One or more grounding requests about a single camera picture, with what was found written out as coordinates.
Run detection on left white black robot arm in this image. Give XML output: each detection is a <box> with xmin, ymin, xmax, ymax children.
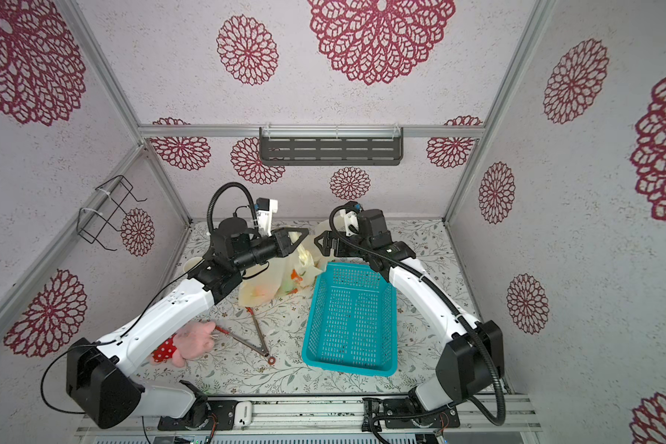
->
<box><xmin>63</xmin><ymin>196</ymin><xmax>309</xmax><ymax>429</ymax></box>

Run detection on cream plastic bag orange print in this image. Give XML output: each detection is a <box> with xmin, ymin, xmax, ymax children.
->
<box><xmin>238</xmin><ymin>222</ymin><xmax>331</xmax><ymax>308</ymax></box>

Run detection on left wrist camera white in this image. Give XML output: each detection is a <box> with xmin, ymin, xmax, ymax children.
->
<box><xmin>255</xmin><ymin>198</ymin><xmax>279</xmax><ymax>237</ymax></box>

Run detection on grey wall shelf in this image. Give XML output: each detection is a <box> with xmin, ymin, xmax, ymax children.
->
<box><xmin>259</xmin><ymin>127</ymin><xmax>404</xmax><ymax>167</ymax></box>

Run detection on teal plastic basket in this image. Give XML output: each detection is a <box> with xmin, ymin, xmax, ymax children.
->
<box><xmin>302</xmin><ymin>262</ymin><xmax>398</xmax><ymax>377</ymax></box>

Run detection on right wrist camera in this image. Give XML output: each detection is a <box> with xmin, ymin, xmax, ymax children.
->
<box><xmin>338</xmin><ymin>201</ymin><xmax>388</xmax><ymax>237</ymax></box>

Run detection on pink plush toy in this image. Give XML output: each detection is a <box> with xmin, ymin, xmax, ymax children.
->
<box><xmin>149</xmin><ymin>320</ymin><xmax>216</xmax><ymax>368</ymax></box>

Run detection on black wire wall rack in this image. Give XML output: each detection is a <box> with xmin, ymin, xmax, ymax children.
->
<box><xmin>75</xmin><ymin>175</ymin><xmax>147</xmax><ymax>252</ymax></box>

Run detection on white ceramic mug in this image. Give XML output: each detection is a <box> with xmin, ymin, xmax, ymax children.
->
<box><xmin>182</xmin><ymin>256</ymin><xmax>203</xmax><ymax>275</ymax></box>

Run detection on red metal kitchen tongs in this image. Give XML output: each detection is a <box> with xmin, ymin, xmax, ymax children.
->
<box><xmin>213</xmin><ymin>306</ymin><xmax>277</xmax><ymax>366</ymax></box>

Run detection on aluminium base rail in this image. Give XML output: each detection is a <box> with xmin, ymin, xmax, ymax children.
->
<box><xmin>72</xmin><ymin>395</ymin><xmax>542</xmax><ymax>443</ymax></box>

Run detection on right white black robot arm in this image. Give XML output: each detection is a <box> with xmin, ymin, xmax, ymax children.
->
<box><xmin>314</xmin><ymin>201</ymin><xmax>507</xmax><ymax>427</ymax></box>

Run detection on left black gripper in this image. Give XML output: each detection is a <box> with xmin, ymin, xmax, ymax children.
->
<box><xmin>233</xmin><ymin>226</ymin><xmax>309</xmax><ymax>274</ymax></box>

